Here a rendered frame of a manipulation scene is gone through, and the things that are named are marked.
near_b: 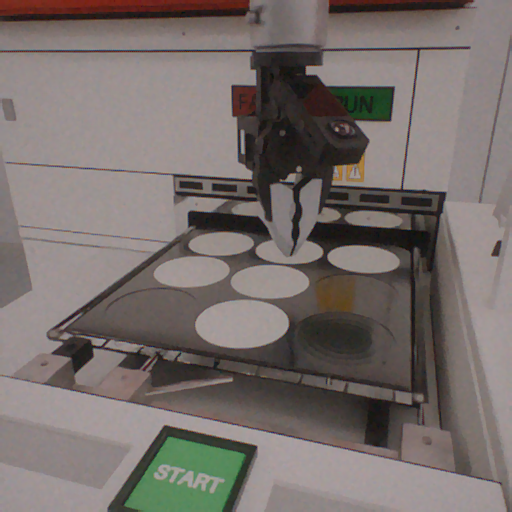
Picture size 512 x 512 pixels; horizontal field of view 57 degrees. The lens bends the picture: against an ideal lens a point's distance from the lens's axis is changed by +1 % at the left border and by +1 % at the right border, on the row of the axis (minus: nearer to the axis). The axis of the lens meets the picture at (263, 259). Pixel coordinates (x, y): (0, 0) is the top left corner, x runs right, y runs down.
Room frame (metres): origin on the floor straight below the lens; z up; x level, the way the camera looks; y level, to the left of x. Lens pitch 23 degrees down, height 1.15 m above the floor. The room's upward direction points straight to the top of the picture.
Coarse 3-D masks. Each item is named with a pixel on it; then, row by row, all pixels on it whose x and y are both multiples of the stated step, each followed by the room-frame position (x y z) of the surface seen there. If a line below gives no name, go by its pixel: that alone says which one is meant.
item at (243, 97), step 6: (234, 90) 0.77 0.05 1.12; (240, 90) 0.77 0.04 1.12; (246, 90) 0.77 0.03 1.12; (252, 90) 0.76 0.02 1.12; (234, 96) 0.77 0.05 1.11; (240, 96) 0.77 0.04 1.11; (246, 96) 0.77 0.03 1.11; (252, 96) 0.76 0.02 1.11; (234, 102) 0.77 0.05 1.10; (240, 102) 0.77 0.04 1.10; (246, 102) 0.77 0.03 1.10; (252, 102) 0.76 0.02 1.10; (234, 108) 0.77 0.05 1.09; (240, 108) 0.77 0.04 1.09; (246, 108) 0.77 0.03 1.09; (252, 108) 0.76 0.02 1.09; (240, 114) 0.77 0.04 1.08
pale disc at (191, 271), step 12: (168, 264) 0.59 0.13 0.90; (180, 264) 0.59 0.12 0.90; (192, 264) 0.59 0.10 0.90; (204, 264) 0.59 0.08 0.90; (216, 264) 0.59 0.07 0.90; (156, 276) 0.55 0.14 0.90; (168, 276) 0.55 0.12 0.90; (180, 276) 0.55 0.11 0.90; (192, 276) 0.55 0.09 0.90; (204, 276) 0.55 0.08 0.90; (216, 276) 0.55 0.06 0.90
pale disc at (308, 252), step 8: (272, 240) 0.68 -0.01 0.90; (256, 248) 0.65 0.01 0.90; (264, 248) 0.65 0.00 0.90; (272, 248) 0.65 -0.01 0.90; (304, 248) 0.65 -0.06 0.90; (312, 248) 0.65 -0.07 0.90; (320, 248) 0.65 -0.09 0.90; (264, 256) 0.62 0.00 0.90; (272, 256) 0.62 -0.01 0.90; (280, 256) 0.62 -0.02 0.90; (296, 256) 0.62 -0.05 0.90; (304, 256) 0.62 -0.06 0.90; (312, 256) 0.62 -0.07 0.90; (320, 256) 0.62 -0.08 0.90
